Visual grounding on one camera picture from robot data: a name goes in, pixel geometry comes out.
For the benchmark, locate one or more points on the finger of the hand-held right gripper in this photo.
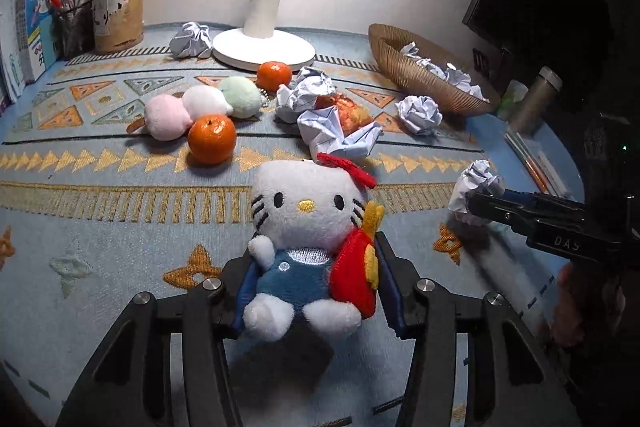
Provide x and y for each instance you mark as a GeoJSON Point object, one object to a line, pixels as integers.
{"type": "Point", "coordinates": [520, 197]}
{"type": "Point", "coordinates": [495, 209]}

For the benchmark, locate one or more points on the wooden pen holder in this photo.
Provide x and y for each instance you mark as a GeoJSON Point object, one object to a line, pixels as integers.
{"type": "Point", "coordinates": [117, 17]}

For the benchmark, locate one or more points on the woven wicker basket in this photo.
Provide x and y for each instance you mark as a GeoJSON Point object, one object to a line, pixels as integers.
{"type": "Point", "coordinates": [400, 67]}

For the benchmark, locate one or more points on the orange fruit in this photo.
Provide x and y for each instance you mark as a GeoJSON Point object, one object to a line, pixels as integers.
{"type": "Point", "coordinates": [274, 74]}
{"type": "Point", "coordinates": [212, 139]}

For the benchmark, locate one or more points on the grey thermos bottle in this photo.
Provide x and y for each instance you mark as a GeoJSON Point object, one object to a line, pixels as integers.
{"type": "Point", "coordinates": [535, 99]}

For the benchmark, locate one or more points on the black mesh pen holder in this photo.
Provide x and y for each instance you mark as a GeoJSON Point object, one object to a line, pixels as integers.
{"type": "Point", "coordinates": [75, 29]}

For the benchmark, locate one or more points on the person's right hand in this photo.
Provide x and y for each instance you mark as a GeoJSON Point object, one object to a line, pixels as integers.
{"type": "Point", "coordinates": [570, 307]}

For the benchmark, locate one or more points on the three-ball dumpling plush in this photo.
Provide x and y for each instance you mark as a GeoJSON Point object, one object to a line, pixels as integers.
{"type": "Point", "coordinates": [200, 102]}

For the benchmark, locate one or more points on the blue patterned woven mat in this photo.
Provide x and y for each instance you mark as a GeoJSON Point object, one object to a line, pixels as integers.
{"type": "Point", "coordinates": [125, 232]}

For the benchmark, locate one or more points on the white cat plush toy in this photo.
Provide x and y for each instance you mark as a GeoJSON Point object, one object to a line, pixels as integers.
{"type": "Point", "coordinates": [300, 197]}

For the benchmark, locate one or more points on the green tissue pack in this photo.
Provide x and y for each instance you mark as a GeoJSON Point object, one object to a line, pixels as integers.
{"type": "Point", "coordinates": [510, 99]}

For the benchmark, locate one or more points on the black perforated bracket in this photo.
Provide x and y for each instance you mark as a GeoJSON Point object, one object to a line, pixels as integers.
{"type": "Point", "coordinates": [481, 59]}

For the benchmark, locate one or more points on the orange snack packet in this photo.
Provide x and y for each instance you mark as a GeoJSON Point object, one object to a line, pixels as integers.
{"type": "Point", "coordinates": [347, 109]}

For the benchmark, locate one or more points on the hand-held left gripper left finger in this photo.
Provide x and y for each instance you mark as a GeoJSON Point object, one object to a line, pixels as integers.
{"type": "Point", "coordinates": [227, 307]}

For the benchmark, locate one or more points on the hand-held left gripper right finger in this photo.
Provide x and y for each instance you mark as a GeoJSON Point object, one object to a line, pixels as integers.
{"type": "Point", "coordinates": [407, 307]}

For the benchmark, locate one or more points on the white paper ball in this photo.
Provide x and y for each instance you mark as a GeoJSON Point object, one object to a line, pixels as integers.
{"type": "Point", "coordinates": [472, 187]}
{"type": "Point", "coordinates": [420, 114]}
{"type": "Point", "coordinates": [305, 92]}
{"type": "Point", "coordinates": [192, 39]}

